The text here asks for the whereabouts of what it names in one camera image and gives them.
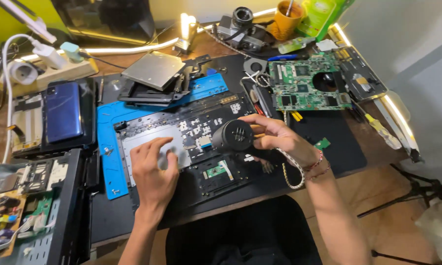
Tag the person's left hand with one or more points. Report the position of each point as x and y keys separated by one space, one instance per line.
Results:
x=153 y=176

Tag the person's right hand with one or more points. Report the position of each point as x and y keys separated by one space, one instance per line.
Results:
x=283 y=138

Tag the black cylindrical air blower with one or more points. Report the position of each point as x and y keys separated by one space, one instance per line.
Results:
x=231 y=135

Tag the small green circuit board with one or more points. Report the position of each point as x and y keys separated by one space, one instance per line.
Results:
x=322 y=143

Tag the black tray of tools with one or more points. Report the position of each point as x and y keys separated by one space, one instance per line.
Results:
x=259 y=99

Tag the black desk mat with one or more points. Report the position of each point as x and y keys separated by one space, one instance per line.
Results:
x=331 y=147

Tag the blue silicone repair mat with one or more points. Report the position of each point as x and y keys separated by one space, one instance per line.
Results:
x=108 y=154

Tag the green laptop motherboard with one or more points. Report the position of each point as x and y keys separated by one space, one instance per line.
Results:
x=296 y=86

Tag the blue pen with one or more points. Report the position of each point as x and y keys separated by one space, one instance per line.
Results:
x=281 y=57

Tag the black computer case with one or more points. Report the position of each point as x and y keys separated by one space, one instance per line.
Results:
x=64 y=206

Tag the small green bottle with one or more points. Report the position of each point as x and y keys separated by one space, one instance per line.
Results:
x=294 y=45

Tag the black laptop panel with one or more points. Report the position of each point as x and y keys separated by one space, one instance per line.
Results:
x=360 y=75

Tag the thin metal screwdriver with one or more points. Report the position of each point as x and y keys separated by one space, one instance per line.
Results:
x=101 y=90

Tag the person's black clothing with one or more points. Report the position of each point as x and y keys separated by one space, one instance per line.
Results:
x=243 y=235

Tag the silver optical disc drive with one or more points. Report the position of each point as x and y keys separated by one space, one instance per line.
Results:
x=154 y=70

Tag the blue smartphone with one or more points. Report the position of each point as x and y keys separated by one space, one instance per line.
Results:
x=62 y=112

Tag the orange mug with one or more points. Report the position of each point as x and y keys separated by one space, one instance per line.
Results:
x=285 y=25

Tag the long metal bar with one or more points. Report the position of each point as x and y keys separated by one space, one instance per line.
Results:
x=399 y=128

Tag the green packet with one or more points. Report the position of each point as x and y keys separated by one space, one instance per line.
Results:
x=320 y=16

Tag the glowing light strip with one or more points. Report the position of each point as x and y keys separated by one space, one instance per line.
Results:
x=132 y=48

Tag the white power strip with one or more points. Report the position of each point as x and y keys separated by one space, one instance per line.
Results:
x=64 y=73

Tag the small clip lamp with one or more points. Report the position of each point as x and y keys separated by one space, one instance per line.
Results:
x=187 y=35

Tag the black tripod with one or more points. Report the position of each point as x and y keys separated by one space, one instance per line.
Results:
x=419 y=189

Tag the teal charger adapter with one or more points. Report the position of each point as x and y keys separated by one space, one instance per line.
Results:
x=72 y=51

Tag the brown power supply board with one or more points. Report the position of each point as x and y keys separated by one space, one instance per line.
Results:
x=2 y=221

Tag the white charger plug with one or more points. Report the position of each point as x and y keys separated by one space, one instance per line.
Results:
x=48 y=53

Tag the black monitor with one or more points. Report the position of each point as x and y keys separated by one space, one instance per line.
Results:
x=103 y=18

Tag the white round plug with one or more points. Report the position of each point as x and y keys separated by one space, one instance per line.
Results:
x=22 y=73

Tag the white plastic bag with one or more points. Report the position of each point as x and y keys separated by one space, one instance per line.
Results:
x=439 y=228

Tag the black laptop palmrest frame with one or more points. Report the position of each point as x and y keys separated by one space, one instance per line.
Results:
x=213 y=165

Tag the grey metal fan bracket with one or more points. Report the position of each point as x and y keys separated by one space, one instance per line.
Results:
x=254 y=66

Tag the silver film camera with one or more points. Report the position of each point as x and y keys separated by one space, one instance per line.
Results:
x=239 y=31

